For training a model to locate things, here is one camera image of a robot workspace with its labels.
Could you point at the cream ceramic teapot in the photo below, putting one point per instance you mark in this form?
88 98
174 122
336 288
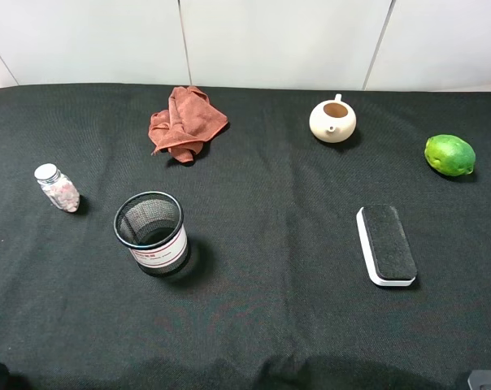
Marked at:
333 121

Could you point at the rust orange crumpled cloth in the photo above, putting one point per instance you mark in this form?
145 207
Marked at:
189 122

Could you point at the black mesh pen cup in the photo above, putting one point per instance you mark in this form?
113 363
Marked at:
151 226

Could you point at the black tablecloth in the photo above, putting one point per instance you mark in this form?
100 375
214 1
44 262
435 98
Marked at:
275 293

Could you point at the black white board eraser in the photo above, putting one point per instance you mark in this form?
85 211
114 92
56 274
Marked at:
386 251

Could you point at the glass jar of pills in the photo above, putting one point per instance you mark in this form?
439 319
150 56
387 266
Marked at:
58 187

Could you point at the green lime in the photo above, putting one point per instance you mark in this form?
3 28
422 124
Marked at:
450 155

